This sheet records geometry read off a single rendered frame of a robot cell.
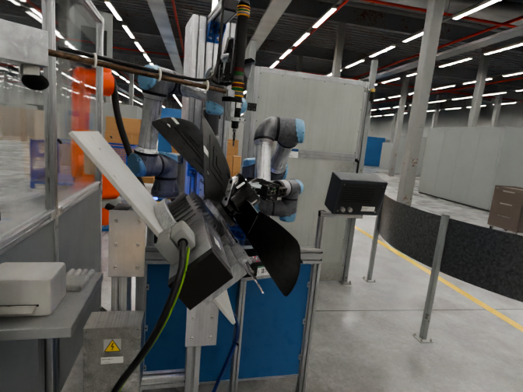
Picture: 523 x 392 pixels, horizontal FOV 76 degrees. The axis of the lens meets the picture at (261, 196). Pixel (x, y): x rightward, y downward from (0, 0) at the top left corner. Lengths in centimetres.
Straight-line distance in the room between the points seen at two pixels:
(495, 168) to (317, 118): 797
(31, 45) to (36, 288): 60
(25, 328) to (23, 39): 68
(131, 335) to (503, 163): 1032
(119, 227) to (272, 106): 225
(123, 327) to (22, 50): 71
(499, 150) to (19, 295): 1044
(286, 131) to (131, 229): 88
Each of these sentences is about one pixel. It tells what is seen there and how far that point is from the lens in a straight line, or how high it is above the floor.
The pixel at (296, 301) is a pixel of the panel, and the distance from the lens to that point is 184.
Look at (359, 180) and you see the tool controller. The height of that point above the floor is 123.
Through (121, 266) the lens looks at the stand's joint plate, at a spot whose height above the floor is 98.
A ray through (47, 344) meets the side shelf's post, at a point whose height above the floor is 71.
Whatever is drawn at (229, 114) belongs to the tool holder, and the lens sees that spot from 115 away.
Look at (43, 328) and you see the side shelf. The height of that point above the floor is 86.
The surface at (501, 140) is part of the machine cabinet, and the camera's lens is 1070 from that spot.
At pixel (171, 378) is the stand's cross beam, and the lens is 130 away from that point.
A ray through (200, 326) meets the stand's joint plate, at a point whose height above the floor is 78.
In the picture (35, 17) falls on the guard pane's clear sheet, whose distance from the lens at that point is 161.
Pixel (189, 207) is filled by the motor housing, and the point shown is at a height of 116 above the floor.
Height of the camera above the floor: 139
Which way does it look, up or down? 10 degrees down
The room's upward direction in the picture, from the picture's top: 5 degrees clockwise
